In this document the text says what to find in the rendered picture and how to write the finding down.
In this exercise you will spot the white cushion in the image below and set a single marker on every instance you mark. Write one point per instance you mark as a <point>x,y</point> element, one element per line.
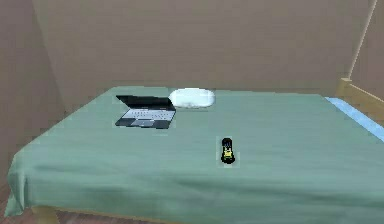
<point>192,97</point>

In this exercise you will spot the black open laptop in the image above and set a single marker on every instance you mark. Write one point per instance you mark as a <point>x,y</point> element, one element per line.
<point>146,113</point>

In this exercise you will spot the black remote control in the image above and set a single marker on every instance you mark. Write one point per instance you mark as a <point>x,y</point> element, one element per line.
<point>227,151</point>

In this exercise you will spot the bed with green cover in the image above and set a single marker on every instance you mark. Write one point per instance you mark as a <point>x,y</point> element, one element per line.
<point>266,160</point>

